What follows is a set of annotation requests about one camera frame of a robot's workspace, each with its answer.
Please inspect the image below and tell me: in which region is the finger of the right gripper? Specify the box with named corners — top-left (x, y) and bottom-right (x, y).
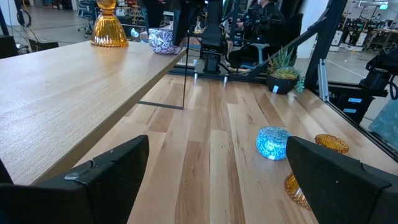
top-left (140, 0), bottom-right (175, 29)
top-left (172, 0), bottom-right (195, 47)

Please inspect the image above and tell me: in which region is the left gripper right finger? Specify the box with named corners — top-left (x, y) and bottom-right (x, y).
top-left (285, 136), bottom-right (398, 224)

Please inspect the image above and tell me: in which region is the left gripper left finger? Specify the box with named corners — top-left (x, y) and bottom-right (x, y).
top-left (0, 135), bottom-right (150, 224)

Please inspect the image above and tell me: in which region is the purple patterned candle tin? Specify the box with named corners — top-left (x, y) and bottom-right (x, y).
top-left (147, 27), bottom-right (185, 55)

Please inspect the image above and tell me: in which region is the amber glass candlestick holder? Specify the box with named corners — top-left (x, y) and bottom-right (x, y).
top-left (90, 0), bottom-right (129, 49)
top-left (284, 133), bottom-right (350, 211)

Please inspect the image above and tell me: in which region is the teal patterned candle tin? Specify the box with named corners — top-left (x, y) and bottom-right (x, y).
top-left (256, 125), bottom-right (292, 161)

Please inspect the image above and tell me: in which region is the teal patterned cushion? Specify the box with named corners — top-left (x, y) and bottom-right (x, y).
top-left (368, 98), bottom-right (398, 151)

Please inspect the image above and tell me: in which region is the person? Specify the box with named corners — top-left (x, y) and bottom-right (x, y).
top-left (228, 0), bottom-right (289, 68)

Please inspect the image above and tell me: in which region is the black box with blue labels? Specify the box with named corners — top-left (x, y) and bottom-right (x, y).
top-left (328, 83), bottom-right (376, 125)

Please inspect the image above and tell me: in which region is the black office chair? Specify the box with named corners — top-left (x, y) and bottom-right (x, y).
top-left (241, 12), bottom-right (305, 71)

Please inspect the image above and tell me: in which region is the succulent in black pot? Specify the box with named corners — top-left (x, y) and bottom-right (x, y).
top-left (266, 45), bottom-right (307, 96)

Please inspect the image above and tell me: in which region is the black case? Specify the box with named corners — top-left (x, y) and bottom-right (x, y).
top-left (28, 39), bottom-right (60, 53)
top-left (0, 34), bottom-right (20, 60)

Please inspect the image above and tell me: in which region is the wooden shelf with black frame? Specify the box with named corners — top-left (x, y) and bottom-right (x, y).
top-left (0, 37), bottom-right (191, 187)

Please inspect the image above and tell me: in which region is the silver metal bracket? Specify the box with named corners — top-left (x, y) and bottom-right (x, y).
top-left (317, 58), bottom-right (331, 103)

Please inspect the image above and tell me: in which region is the black machine with cable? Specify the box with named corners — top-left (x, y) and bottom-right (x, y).
top-left (359, 46), bottom-right (398, 101)

